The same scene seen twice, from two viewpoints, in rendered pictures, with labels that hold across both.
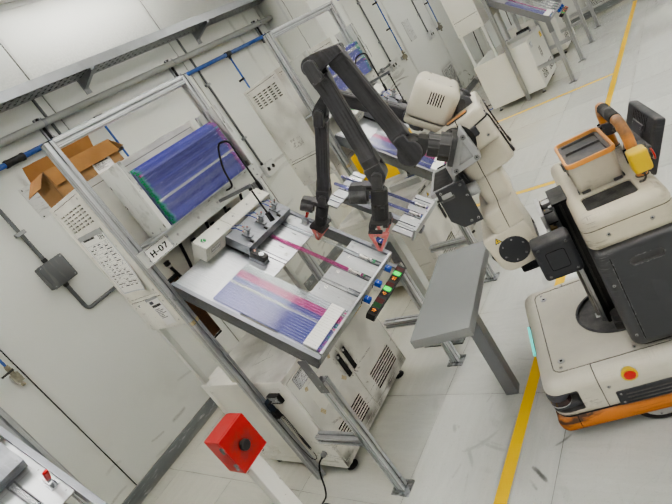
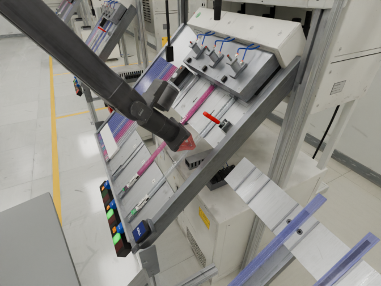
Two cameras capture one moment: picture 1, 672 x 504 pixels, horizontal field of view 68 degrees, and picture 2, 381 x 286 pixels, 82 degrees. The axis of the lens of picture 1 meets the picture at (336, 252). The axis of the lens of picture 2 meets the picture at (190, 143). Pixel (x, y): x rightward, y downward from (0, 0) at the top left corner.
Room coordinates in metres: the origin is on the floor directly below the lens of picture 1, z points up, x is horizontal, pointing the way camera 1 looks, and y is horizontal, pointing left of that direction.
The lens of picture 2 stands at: (2.43, -0.49, 1.35)
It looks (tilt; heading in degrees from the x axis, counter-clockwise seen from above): 36 degrees down; 107
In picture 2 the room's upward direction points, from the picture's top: straight up
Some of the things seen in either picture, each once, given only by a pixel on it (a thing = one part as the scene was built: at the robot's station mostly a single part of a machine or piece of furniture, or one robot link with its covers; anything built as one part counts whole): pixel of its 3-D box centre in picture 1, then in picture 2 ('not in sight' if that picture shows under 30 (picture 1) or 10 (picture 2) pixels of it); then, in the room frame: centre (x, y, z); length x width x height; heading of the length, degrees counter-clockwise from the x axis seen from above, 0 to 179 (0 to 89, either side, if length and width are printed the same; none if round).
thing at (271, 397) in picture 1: (292, 431); not in sight; (1.97, 0.62, 0.34); 0.13 x 0.07 x 0.42; 45
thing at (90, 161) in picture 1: (99, 150); not in sight; (2.46, 0.64, 1.82); 0.68 x 0.30 x 0.20; 135
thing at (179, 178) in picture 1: (188, 172); not in sight; (2.33, 0.35, 1.52); 0.51 x 0.13 x 0.27; 135
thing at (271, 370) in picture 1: (310, 375); (226, 188); (2.37, 0.48, 0.31); 0.70 x 0.65 x 0.62; 135
